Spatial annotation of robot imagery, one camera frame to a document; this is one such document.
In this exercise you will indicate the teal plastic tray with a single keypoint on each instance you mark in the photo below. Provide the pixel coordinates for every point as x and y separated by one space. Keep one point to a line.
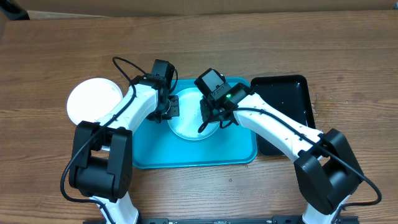
156 146

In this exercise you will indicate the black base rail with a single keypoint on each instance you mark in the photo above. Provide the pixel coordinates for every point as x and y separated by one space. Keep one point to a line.
293 219

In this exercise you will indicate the white round plate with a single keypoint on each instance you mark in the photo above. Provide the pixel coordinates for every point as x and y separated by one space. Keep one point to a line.
92 99

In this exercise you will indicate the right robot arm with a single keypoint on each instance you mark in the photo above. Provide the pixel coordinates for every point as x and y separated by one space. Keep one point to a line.
327 171

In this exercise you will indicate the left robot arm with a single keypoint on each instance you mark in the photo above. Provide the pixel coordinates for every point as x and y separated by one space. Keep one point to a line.
101 163

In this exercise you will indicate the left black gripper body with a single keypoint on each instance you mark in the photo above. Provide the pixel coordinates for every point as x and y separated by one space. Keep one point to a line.
166 111

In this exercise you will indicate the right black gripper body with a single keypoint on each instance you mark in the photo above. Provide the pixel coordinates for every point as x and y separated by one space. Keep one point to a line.
205 111

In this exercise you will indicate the black plastic tray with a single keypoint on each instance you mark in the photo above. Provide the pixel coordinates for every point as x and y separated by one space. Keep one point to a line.
287 94

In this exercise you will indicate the light blue round plate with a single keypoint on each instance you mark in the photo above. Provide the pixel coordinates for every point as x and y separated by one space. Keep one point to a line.
189 120

